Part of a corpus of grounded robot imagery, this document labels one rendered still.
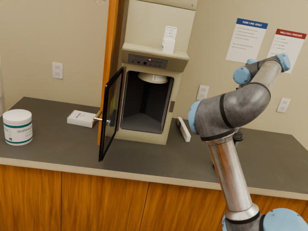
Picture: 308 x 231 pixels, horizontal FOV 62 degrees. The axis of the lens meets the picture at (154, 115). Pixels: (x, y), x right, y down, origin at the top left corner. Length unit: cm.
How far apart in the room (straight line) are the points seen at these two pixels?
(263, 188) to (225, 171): 64
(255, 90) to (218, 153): 23
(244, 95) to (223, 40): 107
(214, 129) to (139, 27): 70
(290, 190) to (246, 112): 87
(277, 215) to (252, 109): 35
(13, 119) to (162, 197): 86
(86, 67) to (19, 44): 45
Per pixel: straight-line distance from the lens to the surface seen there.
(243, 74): 117
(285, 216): 93
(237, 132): 140
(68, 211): 158
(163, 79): 143
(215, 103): 82
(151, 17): 132
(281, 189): 157
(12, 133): 146
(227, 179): 90
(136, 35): 133
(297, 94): 218
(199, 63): 184
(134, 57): 128
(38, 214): 165
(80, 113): 172
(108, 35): 125
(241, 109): 79
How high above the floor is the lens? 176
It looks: 26 degrees down
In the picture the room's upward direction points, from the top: 11 degrees clockwise
